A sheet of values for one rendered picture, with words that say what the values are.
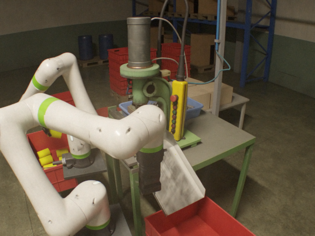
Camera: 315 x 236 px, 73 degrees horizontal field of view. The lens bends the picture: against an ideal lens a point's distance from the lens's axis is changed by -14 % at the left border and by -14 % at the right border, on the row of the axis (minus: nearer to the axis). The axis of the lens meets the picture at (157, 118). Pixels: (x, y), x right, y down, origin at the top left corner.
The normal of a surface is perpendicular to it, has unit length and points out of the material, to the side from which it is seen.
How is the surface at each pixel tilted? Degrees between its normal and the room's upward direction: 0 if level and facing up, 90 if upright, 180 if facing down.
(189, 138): 0
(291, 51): 90
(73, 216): 48
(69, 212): 33
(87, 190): 5
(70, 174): 0
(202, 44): 90
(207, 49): 90
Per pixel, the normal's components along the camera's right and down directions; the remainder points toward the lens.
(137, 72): 0.00, 0.44
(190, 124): 0.00, -0.90
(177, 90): -0.57, 0.27
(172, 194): 0.26, -0.60
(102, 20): 0.53, 0.37
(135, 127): 0.57, -0.58
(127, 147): 0.35, 0.29
